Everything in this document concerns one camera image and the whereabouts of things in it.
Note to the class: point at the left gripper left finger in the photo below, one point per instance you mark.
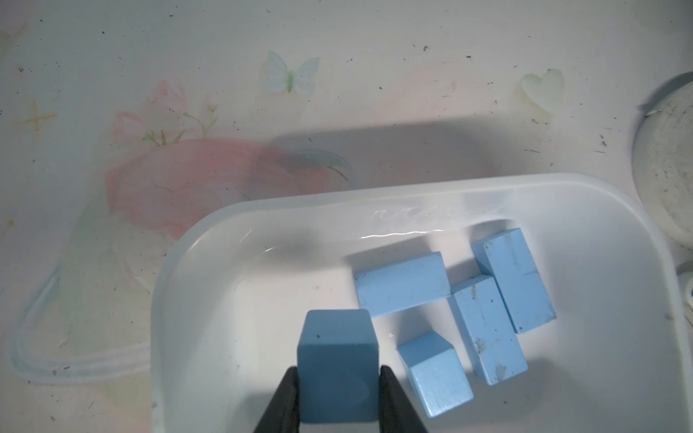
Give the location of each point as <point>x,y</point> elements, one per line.
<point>282,414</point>

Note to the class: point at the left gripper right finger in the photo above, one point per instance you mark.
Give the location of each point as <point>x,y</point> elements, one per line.
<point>396,413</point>

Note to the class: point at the blue cube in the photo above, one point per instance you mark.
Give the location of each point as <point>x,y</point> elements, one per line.
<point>338,367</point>
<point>435,373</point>

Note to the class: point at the blue thin block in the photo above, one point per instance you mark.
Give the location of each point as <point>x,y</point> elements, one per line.
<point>486,330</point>

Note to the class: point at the blue long block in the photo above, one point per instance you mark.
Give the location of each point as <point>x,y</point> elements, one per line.
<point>402,286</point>
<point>507,257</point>

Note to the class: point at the white rectangular plastic tray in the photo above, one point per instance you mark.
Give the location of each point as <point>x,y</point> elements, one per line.
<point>231,300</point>

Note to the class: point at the clear tape roll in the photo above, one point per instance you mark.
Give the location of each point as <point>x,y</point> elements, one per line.
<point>662,164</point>

